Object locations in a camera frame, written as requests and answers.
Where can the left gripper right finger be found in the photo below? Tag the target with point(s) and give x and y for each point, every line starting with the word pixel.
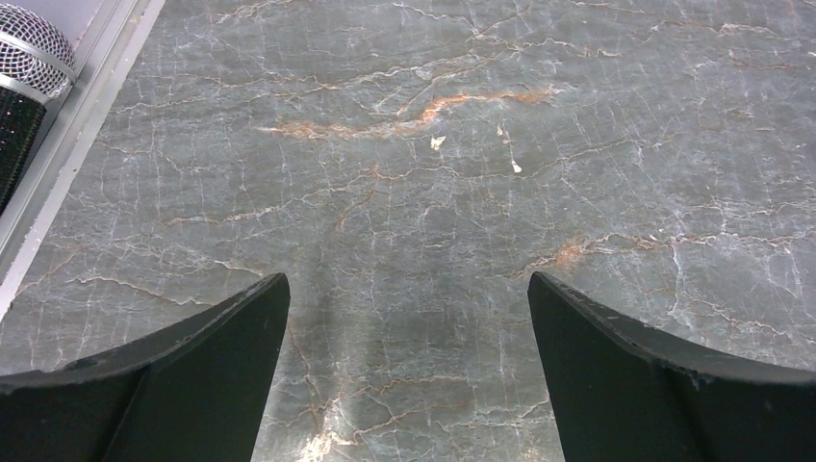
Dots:
pixel 622 390

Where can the black microphone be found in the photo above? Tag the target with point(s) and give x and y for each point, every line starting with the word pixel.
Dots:
pixel 37 67

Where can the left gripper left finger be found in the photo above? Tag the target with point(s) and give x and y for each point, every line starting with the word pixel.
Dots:
pixel 193 391

